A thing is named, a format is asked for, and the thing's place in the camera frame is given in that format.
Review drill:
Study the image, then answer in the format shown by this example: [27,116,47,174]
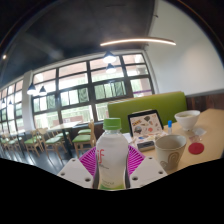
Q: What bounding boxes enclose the white ceramic bowl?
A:
[174,109,202,132]

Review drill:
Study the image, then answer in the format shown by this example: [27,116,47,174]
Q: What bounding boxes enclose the crumpled clear plastic wrapper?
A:
[187,127,208,144]

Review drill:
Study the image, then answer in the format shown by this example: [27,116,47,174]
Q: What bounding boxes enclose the beige patterned ceramic cup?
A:
[154,134,188,172]

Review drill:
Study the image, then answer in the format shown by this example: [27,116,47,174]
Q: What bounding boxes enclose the dark pendant ceiling lamps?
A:
[26,50,118,98]

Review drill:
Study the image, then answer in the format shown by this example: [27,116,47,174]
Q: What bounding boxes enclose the large black-framed window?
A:
[0,52,155,134]

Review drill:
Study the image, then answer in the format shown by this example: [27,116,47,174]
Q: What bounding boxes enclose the flat round red coaster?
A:
[187,142,205,155]

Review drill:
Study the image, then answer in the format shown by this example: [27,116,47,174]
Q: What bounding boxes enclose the white bottle with green cap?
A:
[94,117,130,192]

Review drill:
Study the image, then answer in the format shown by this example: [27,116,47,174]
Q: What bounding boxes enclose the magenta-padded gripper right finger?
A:
[126,144,168,189]

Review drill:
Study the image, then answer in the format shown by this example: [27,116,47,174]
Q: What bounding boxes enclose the long linear ceiling light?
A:
[99,37,177,48]

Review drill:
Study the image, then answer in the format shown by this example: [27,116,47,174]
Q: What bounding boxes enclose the black tablet with stickers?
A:
[127,109,165,138]

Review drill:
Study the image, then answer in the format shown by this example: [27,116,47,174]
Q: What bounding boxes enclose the green upholstered booth bench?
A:
[107,91,188,134]

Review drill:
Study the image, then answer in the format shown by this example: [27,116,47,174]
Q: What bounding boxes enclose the white paper sheet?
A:
[121,132,135,145]

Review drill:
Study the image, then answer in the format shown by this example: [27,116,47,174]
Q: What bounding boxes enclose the wooden dining table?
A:
[49,121,81,158]

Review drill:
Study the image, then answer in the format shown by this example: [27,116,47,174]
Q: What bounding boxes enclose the wooden chairs with green seats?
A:
[0,119,98,158]

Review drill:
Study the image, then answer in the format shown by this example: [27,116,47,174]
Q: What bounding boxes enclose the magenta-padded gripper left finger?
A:
[57,145,100,190]

